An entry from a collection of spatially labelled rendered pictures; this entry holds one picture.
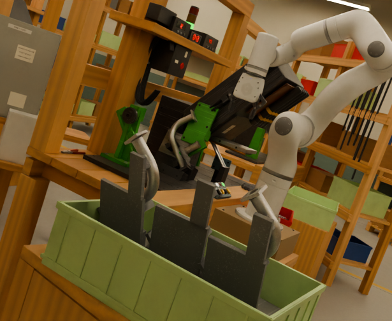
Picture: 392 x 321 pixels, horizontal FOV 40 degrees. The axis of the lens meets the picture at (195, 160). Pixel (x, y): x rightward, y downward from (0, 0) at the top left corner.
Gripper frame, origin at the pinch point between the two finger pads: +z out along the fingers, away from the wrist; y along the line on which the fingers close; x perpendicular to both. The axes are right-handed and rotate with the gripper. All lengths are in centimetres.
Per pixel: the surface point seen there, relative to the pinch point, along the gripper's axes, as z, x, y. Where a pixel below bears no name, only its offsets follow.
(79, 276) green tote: 48, -89, 10
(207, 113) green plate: 7, 40, -32
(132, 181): 23, -82, 12
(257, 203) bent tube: 15, -84, 45
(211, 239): 28, -81, 36
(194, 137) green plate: 20, 36, -33
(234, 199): 41, 42, -5
